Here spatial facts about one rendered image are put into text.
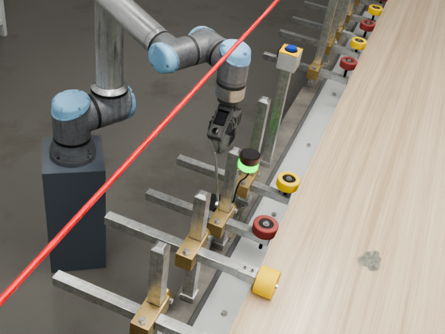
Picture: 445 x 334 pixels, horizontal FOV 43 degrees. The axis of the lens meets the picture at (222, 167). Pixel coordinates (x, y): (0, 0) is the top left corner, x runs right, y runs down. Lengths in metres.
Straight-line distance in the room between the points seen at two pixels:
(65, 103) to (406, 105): 1.42
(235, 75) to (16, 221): 1.72
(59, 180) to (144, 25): 0.90
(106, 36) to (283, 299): 1.19
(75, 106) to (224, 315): 0.99
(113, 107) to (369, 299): 1.27
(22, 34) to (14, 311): 2.60
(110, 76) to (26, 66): 2.05
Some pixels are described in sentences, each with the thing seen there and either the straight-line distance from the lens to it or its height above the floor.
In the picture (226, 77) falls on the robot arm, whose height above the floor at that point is 1.30.
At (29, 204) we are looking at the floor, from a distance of 3.15.
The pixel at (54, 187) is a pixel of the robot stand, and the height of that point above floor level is 0.52.
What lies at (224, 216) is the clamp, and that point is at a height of 0.87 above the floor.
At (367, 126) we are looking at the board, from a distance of 2.37.
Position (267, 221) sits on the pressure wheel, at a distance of 1.80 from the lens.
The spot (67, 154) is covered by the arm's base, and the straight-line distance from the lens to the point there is 2.39.
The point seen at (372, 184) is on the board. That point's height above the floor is 0.90.
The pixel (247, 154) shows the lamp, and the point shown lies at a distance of 1.70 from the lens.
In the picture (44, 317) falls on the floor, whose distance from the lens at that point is 2.66.
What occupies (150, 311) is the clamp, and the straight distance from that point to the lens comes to 1.44.
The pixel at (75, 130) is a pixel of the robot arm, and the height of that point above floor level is 0.77.
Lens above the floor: 2.13
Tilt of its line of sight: 38 degrees down
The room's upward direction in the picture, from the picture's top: 9 degrees clockwise
